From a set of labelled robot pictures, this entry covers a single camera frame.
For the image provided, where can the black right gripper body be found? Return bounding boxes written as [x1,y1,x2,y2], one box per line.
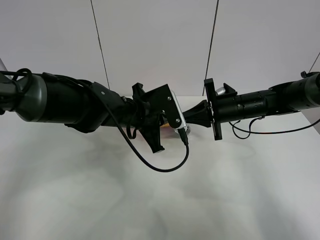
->
[204,78,239,140]

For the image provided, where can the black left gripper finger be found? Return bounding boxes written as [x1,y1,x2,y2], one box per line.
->
[139,118,165,154]

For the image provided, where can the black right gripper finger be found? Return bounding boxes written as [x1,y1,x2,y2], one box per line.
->
[183,100,210,120]
[186,117,212,128]

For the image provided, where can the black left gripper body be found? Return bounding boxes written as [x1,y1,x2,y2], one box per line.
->
[132,83,179,129]

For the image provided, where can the clear zip bag blue seal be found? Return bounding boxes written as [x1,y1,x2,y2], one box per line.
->
[160,122,181,139]

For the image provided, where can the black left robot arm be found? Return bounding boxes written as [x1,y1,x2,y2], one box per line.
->
[0,68,187,153]

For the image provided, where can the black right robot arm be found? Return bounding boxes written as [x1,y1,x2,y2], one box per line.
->
[183,71,320,140]

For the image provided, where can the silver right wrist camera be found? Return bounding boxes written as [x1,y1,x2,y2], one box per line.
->
[215,87,226,96]

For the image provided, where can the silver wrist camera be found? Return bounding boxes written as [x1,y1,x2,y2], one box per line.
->
[215,87,226,96]
[171,90,188,132]

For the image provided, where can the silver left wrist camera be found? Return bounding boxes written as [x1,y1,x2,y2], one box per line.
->
[171,90,188,132]

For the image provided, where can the black left camera cable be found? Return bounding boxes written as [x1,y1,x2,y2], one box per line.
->
[94,87,190,173]

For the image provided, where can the black camera cable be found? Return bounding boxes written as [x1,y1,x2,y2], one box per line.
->
[231,115,320,140]
[94,87,190,173]

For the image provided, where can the black right camera cable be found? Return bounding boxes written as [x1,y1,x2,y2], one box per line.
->
[231,115,320,140]

